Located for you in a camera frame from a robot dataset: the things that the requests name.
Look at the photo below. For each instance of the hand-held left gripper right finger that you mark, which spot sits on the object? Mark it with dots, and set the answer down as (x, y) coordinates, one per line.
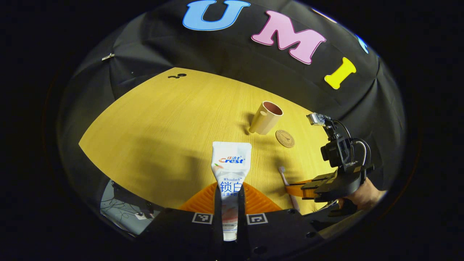
(275, 228)

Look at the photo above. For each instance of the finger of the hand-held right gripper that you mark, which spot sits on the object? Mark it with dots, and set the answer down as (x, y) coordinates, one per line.
(295, 191)
(301, 181)

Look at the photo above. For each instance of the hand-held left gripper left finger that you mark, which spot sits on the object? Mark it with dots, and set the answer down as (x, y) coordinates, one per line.
(188, 224)

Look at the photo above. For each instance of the white toothbrush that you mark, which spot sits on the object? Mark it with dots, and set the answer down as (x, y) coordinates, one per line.
(283, 175)

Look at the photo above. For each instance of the round cork coaster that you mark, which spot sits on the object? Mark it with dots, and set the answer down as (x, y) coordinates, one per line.
(285, 139)

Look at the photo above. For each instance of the white toothpaste tube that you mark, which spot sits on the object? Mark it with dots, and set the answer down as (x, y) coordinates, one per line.
(232, 159)

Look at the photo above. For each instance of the beige cup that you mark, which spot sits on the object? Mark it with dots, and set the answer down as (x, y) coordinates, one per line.
(265, 119)

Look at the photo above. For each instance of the black backdrop cloth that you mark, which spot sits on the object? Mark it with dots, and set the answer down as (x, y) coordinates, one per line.
(224, 50)

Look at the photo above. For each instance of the metal clip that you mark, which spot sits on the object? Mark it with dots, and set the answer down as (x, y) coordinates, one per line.
(108, 56)

